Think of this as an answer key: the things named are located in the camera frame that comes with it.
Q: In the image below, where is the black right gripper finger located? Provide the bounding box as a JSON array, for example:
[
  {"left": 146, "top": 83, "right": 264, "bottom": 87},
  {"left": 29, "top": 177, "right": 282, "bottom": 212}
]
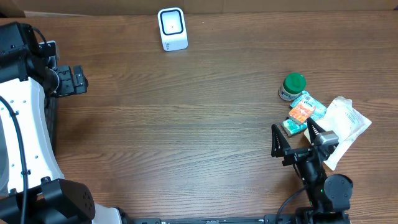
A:
[
  {"left": 271, "top": 124, "right": 291, "bottom": 157},
  {"left": 307, "top": 118, "right": 325, "bottom": 143}
]

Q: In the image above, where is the teal wet wipes pack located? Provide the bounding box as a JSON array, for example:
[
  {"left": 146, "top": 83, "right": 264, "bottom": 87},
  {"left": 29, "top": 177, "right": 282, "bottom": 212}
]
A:
[{"left": 290, "top": 90, "right": 327, "bottom": 121}]

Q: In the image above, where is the orange tissue pack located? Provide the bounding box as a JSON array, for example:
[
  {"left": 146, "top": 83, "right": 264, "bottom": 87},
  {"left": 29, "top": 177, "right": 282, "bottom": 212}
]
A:
[{"left": 289, "top": 100, "right": 316, "bottom": 124}]

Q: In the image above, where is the teal tissue pack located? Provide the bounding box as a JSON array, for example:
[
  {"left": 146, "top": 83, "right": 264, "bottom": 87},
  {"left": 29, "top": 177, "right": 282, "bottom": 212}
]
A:
[{"left": 281, "top": 119, "right": 307, "bottom": 136}]

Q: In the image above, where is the beige plastic pouch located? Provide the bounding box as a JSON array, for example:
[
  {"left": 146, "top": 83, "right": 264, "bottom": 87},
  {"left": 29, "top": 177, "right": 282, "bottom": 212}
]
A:
[{"left": 315, "top": 96, "right": 372, "bottom": 170}]

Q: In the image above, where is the green capped bottle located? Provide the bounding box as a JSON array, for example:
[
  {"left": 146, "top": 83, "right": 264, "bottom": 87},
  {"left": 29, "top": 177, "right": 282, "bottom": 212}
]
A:
[{"left": 278, "top": 73, "right": 307, "bottom": 101}]

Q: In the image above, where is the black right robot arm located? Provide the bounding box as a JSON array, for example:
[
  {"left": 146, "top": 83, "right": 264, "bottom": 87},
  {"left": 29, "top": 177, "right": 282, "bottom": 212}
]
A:
[{"left": 264, "top": 118, "right": 353, "bottom": 223}]

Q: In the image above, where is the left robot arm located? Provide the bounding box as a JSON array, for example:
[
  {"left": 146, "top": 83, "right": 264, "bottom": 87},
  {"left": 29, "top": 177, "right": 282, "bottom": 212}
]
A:
[{"left": 1, "top": 22, "right": 131, "bottom": 224}]

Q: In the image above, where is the white barcode scanner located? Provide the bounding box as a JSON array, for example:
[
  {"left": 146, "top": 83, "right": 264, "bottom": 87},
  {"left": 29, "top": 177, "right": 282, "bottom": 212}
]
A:
[{"left": 157, "top": 7, "right": 188, "bottom": 52}]

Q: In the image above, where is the grey plastic mesh basket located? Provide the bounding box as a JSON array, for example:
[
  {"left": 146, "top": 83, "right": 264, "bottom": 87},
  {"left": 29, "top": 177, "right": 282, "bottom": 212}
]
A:
[{"left": 44, "top": 96, "right": 58, "bottom": 152}]

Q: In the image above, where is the cardboard backdrop panel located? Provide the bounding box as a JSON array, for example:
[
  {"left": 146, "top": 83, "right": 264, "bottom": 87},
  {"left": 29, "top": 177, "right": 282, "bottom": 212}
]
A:
[{"left": 1, "top": 0, "right": 397, "bottom": 17}]

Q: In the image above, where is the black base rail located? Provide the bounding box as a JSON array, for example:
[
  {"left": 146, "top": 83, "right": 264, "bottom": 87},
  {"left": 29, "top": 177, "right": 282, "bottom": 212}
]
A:
[{"left": 124, "top": 213, "right": 351, "bottom": 224}]

